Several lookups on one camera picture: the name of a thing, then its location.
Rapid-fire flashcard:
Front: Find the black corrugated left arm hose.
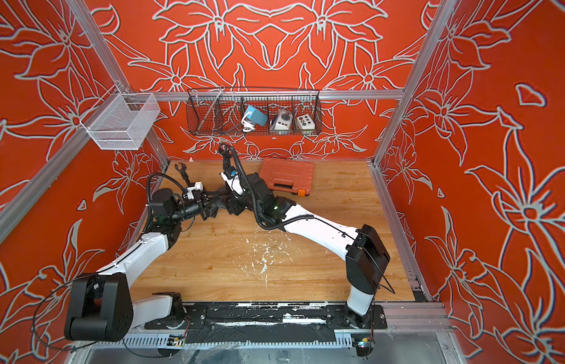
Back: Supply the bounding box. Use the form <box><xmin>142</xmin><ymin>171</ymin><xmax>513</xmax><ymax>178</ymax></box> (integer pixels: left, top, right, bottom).
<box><xmin>145</xmin><ymin>172</ymin><xmax>188</xmax><ymax>215</ymax></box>

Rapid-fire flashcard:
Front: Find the orange plastic tool case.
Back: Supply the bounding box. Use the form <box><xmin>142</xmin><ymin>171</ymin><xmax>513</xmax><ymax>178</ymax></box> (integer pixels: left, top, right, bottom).
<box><xmin>259</xmin><ymin>158</ymin><xmax>314</xmax><ymax>197</ymax></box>

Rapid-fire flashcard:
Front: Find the black wire wall basket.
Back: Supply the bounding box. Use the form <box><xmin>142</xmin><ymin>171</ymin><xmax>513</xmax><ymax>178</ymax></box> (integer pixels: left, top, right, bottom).
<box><xmin>185</xmin><ymin>86</ymin><xmax>323</xmax><ymax>137</ymax></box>

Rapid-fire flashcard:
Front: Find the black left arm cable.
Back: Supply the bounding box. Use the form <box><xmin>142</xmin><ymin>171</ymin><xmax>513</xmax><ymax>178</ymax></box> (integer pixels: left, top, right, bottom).
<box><xmin>31</xmin><ymin>236</ymin><xmax>151</xmax><ymax>352</ymax></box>

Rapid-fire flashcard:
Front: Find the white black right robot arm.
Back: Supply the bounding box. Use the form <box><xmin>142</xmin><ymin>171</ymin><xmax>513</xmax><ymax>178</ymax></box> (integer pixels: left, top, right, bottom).
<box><xmin>220</xmin><ymin>167</ymin><xmax>390</xmax><ymax>329</ymax></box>

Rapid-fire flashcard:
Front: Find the white box with buttons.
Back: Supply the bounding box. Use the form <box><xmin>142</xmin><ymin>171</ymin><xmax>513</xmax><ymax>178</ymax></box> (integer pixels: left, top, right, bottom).
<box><xmin>296</xmin><ymin>115</ymin><xmax>316</xmax><ymax>135</ymax></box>

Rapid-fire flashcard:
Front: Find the black microphone stand pole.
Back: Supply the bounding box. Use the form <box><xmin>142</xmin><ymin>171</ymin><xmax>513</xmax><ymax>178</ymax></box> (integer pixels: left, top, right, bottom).
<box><xmin>174</xmin><ymin>162</ymin><xmax>195</xmax><ymax>187</ymax></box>

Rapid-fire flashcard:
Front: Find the blue white device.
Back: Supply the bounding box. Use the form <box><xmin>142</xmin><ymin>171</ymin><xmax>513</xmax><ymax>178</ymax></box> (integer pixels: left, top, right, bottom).
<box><xmin>241</xmin><ymin>106</ymin><xmax>268</xmax><ymax>133</ymax></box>

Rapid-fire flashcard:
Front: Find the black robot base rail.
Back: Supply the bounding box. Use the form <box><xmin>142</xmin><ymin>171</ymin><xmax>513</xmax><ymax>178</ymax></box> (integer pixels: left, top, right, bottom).
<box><xmin>144</xmin><ymin>302</ymin><xmax>387</xmax><ymax>344</ymax></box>

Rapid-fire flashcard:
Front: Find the clear plastic wall bin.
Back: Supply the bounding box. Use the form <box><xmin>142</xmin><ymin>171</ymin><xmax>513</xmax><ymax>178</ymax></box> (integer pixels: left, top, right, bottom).
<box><xmin>80</xmin><ymin>93</ymin><xmax>161</xmax><ymax>151</ymax></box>

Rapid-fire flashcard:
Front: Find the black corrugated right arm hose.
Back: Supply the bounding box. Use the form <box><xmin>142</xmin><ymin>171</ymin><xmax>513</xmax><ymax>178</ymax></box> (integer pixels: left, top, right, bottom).
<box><xmin>229</xmin><ymin>147</ymin><xmax>315</xmax><ymax>231</ymax></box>

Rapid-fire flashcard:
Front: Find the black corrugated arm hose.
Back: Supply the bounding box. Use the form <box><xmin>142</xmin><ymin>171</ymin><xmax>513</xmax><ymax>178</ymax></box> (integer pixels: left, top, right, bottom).
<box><xmin>229</xmin><ymin>147</ymin><xmax>315</xmax><ymax>231</ymax></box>
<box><xmin>145</xmin><ymin>172</ymin><xmax>188</xmax><ymax>215</ymax></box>

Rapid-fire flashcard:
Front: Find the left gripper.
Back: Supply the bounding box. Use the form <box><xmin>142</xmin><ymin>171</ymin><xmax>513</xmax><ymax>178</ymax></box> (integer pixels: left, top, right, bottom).
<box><xmin>170</xmin><ymin>191</ymin><xmax>224</xmax><ymax>225</ymax></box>

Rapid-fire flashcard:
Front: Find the white box with dial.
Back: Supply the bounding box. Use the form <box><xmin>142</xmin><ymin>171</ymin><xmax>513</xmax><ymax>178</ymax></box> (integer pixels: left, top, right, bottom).
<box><xmin>270</xmin><ymin>109</ymin><xmax>293</xmax><ymax>134</ymax></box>

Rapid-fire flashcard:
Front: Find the white slotted cable duct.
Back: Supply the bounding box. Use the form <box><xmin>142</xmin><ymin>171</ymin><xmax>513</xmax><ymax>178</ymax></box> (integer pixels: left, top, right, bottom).
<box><xmin>122</xmin><ymin>331</ymin><xmax>354</xmax><ymax>350</ymax></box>

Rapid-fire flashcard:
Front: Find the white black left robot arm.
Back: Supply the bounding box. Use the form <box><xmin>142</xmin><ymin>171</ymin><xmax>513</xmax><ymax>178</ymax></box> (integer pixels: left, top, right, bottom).
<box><xmin>64</xmin><ymin>182</ymin><xmax>219</xmax><ymax>342</ymax></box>

